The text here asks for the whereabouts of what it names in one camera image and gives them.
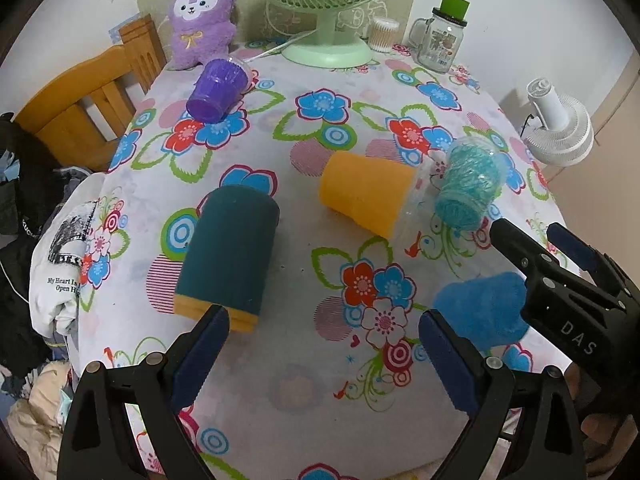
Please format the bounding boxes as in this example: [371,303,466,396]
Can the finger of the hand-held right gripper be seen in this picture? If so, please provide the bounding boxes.
[489,218,567,287]
[546,223,640,312]

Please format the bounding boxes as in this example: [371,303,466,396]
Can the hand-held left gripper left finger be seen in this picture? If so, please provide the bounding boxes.
[57,304,231,480]

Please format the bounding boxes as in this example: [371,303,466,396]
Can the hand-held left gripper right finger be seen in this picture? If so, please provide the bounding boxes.
[418,309,586,480]

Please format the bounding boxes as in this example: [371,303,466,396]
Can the blue fluffy cloth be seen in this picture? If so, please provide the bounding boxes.
[432,272,532,352]

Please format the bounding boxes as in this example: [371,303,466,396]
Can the clear cup with teal yarn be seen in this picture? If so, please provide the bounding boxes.
[432,135,507,231]

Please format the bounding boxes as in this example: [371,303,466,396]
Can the orange cup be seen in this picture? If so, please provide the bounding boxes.
[318,152,420,239]

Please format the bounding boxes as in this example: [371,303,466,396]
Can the purple cup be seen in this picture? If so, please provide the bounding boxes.
[185,57,254,124]

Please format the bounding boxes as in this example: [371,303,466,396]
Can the person's right hand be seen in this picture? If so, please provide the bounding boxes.
[565,365,633,463]

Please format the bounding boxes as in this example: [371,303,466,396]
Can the dark green yellow sponge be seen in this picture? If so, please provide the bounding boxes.
[173,185,281,334]

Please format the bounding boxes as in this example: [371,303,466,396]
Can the white small fan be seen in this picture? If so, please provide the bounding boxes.
[520,77,595,167]

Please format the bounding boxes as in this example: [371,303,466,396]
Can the floral tablecloth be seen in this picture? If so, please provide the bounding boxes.
[70,40,601,480]

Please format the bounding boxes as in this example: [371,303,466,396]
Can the white printed shirt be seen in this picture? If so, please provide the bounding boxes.
[28,175,109,342]

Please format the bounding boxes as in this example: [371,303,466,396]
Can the beige cloth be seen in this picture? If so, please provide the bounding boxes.
[7,360,77,480]

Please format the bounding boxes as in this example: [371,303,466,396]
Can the dark clothing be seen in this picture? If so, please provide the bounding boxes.
[0,112,68,378]

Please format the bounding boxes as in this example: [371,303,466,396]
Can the glass jar mug green lid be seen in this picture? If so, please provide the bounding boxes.
[408,0,471,72]

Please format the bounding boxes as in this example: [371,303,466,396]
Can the cotton swab jar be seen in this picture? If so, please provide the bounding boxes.
[368,16,401,54]

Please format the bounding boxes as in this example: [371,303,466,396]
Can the wooden chair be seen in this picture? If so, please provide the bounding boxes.
[12,15,169,174]

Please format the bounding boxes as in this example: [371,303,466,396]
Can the green table fan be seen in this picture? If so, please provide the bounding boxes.
[239,0,404,69]

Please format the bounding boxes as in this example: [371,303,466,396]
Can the purple plush toy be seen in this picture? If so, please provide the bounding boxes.
[167,0,239,71]

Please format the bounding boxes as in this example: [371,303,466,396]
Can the white fan cable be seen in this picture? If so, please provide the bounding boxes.
[244,29,317,62]

